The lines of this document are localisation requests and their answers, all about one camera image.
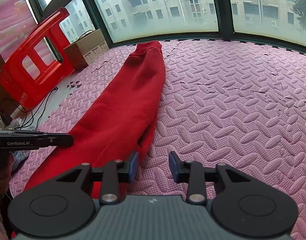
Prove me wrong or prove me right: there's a red embroidered sweatshirt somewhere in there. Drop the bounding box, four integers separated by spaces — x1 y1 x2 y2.
25 41 165 190

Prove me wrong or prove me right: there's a left hand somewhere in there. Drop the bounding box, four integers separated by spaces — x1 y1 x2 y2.
0 152 14 194

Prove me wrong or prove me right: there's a blue grey knit cloth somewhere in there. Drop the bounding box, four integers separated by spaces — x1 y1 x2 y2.
12 150 30 171

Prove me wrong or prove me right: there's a red plastic stool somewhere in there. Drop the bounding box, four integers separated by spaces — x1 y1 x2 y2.
0 7 74 110

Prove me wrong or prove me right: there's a pink foam floor mat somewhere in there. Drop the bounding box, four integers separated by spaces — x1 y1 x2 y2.
75 40 306 239

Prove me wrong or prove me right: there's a brown cardboard box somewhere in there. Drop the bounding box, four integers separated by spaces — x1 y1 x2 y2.
63 29 109 72

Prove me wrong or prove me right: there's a pink patterned curtain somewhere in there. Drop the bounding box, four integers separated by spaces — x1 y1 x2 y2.
0 0 37 61

